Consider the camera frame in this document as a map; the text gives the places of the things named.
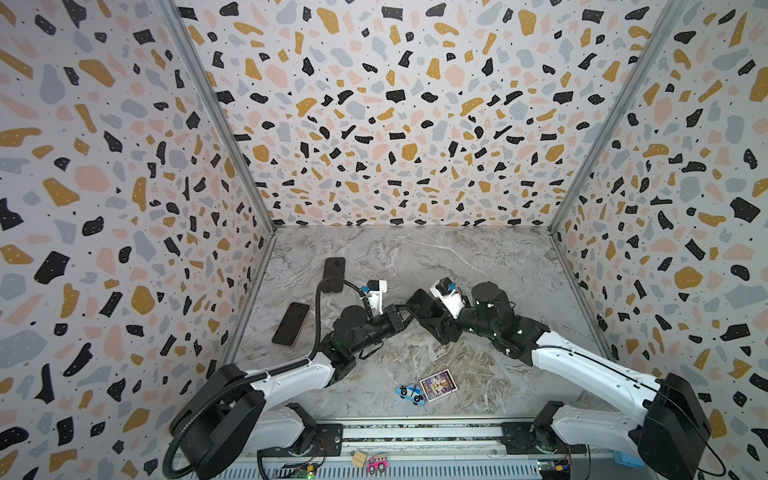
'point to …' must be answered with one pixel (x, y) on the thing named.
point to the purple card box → (438, 385)
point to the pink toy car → (379, 463)
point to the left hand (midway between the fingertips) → (421, 305)
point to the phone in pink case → (291, 325)
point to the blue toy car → (412, 392)
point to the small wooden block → (359, 459)
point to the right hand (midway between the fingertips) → (426, 307)
